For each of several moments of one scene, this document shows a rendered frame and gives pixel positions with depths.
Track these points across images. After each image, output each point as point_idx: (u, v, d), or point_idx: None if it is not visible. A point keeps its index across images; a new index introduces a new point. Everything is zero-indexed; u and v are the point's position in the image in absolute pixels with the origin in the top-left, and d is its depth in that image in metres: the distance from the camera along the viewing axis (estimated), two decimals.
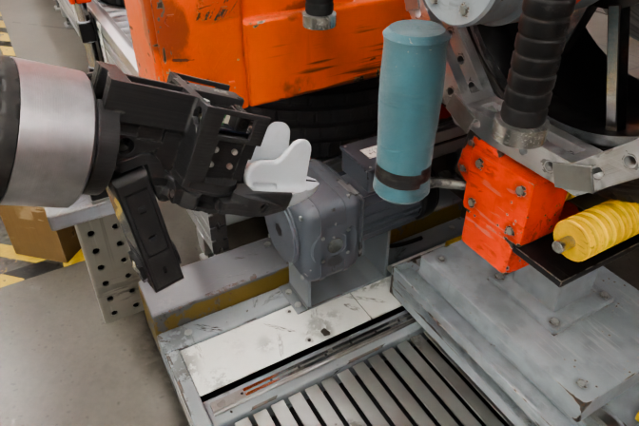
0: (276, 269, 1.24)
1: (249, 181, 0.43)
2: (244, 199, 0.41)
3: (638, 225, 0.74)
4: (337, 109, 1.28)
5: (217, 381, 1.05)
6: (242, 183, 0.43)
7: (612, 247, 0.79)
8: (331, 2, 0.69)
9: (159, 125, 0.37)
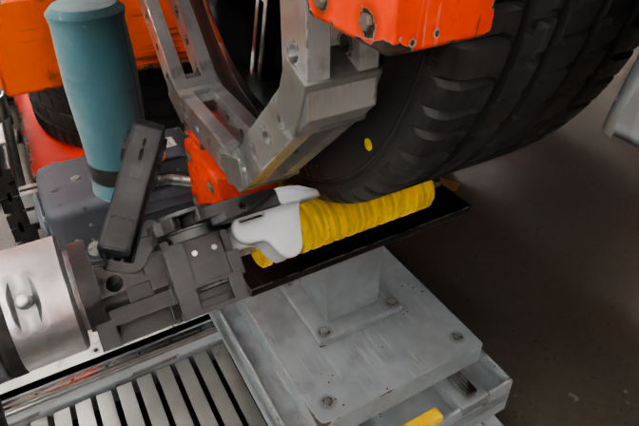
0: None
1: None
2: None
3: (339, 226, 0.65)
4: (152, 102, 1.20)
5: None
6: None
7: (333, 251, 0.71)
8: None
9: None
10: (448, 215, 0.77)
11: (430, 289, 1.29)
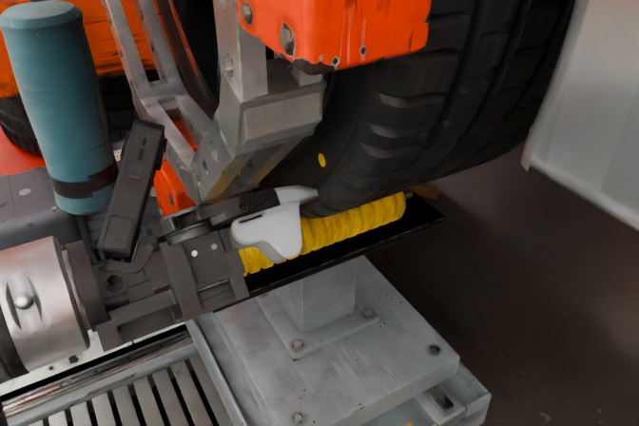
0: None
1: None
2: None
3: (304, 241, 0.63)
4: (115, 110, 1.16)
5: None
6: None
7: (300, 265, 0.68)
8: None
9: None
10: (421, 226, 0.75)
11: None
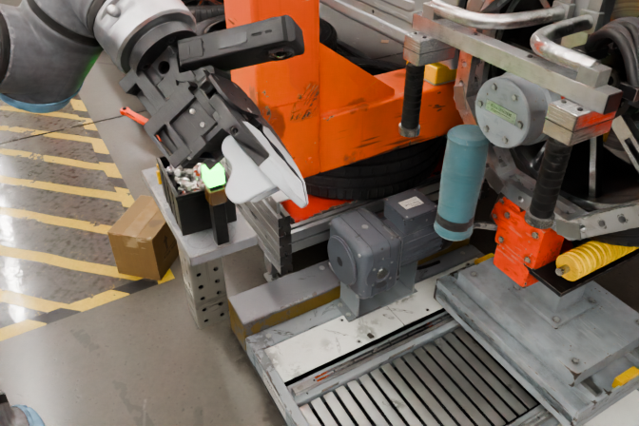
0: (331, 287, 1.63)
1: None
2: None
3: (610, 258, 1.16)
4: (376, 164, 1.68)
5: (295, 372, 1.44)
6: None
7: (594, 270, 1.21)
8: (417, 120, 1.10)
9: None
10: None
11: None
